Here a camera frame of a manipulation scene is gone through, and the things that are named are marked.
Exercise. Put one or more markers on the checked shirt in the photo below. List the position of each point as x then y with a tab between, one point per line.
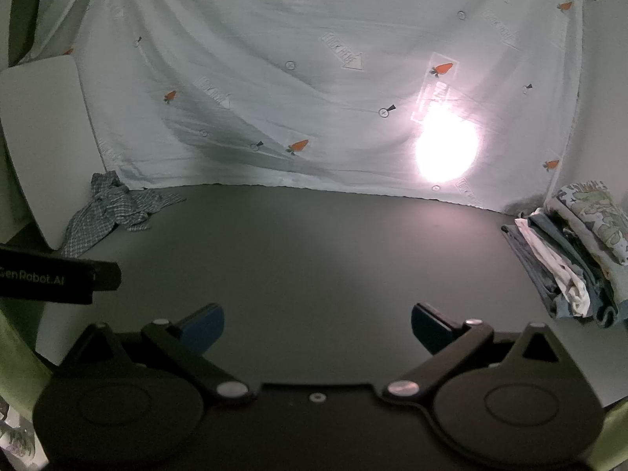
113	206

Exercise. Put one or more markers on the dinosaur print folded garment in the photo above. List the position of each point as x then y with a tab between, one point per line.
593	216

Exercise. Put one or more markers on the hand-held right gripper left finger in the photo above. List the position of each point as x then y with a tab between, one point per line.
203	327

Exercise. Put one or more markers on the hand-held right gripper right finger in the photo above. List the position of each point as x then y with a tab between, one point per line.
426	328

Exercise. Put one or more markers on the grey blue folded garment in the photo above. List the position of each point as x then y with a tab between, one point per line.
532	265

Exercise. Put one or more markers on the white folded garment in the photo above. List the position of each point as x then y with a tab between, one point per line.
564	274

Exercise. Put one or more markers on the white board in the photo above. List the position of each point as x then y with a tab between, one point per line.
44	147

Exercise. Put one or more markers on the pile of folded clothes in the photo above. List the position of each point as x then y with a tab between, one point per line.
596	282

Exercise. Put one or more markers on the carrot print sheet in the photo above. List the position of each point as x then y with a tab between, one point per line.
294	83

